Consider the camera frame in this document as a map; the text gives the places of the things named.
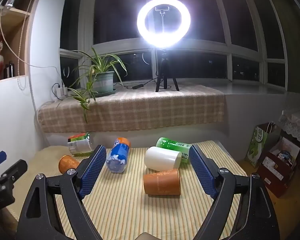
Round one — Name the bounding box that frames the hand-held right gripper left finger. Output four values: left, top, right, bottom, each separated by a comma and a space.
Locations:
16, 144, 108, 240

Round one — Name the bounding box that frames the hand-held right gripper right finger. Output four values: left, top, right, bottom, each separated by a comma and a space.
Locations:
189, 144, 280, 240

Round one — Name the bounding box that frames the orange paper cup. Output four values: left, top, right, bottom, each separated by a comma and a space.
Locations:
143, 168, 182, 196
58, 155, 81, 174

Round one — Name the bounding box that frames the white cup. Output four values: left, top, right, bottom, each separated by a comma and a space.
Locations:
144, 146, 182, 171

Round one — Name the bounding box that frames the green and white carton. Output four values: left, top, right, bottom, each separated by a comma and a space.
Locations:
67, 132, 93, 155

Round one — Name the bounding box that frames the blue plastic bottle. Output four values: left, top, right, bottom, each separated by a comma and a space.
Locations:
106, 137, 131, 174

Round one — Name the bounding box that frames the green plastic bottle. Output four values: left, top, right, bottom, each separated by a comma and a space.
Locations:
156, 137, 193, 165

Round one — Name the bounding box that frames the striped table mat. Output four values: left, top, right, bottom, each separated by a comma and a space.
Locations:
31, 141, 248, 240

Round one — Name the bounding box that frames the green paper bag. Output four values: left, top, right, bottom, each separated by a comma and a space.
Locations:
245, 122, 282, 168

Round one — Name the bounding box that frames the red cardboard box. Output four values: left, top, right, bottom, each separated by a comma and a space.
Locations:
256, 136, 300, 198

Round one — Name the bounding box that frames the plaid cloth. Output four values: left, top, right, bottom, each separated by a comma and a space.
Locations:
37, 84, 227, 133

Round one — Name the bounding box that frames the white power strip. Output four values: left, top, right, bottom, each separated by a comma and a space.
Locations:
52, 81, 70, 101

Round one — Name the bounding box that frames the black bottle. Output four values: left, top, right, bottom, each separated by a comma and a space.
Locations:
4, 60, 15, 79

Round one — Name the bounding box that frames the green flower pot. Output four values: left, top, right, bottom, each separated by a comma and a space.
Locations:
91, 71, 118, 98

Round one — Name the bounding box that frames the lace cloth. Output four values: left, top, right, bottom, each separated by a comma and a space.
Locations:
278, 110, 300, 146

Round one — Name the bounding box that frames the black tripod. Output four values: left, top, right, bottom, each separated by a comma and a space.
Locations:
155, 48, 179, 92

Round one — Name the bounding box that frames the spider plant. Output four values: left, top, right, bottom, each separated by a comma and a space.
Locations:
67, 47, 128, 124

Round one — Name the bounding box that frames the wooden shelf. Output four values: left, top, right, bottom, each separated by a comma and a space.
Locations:
0, 0, 48, 83

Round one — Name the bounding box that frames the black cable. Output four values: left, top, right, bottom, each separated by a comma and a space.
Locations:
113, 76, 163, 91

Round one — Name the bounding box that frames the white window frame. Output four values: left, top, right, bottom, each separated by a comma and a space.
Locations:
59, 0, 292, 93

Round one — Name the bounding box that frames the white cable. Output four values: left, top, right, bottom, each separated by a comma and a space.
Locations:
0, 0, 63, 87

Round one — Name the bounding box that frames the ring light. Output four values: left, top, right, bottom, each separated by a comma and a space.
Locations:
137, 0, 191, 48

